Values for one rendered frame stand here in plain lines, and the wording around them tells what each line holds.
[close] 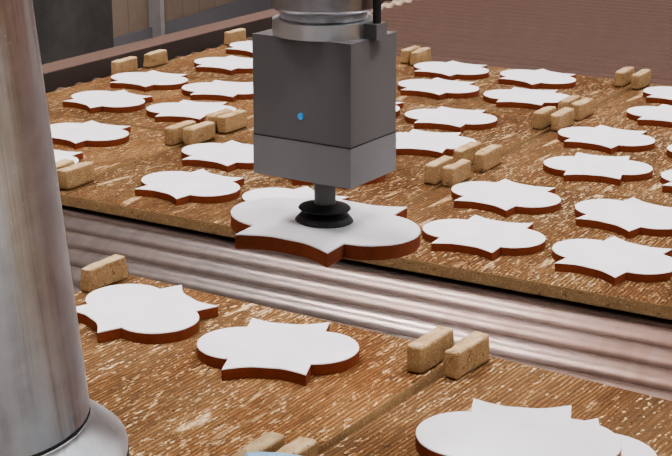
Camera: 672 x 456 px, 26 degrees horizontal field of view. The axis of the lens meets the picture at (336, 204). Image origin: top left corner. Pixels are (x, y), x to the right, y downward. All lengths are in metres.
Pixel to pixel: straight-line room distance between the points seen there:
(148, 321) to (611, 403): 0.44
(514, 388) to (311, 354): 0.18
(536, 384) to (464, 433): 0.22
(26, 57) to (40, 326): 0.12
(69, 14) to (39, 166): 4.38
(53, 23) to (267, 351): 3.68
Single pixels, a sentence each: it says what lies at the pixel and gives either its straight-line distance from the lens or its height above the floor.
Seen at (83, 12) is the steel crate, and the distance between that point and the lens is 5.07.
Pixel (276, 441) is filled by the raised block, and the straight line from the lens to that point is 1.12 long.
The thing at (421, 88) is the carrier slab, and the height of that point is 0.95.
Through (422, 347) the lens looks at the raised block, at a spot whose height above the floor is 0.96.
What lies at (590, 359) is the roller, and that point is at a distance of 1.40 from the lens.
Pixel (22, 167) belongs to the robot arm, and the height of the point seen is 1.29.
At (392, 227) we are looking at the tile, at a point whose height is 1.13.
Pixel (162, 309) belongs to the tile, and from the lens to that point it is 1.43.
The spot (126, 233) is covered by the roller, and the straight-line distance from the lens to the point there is 1.77.
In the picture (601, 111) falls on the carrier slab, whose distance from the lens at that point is 2.35.
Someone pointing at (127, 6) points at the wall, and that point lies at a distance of 7.95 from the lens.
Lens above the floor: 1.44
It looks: 16 degrees down
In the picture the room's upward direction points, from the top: straight up
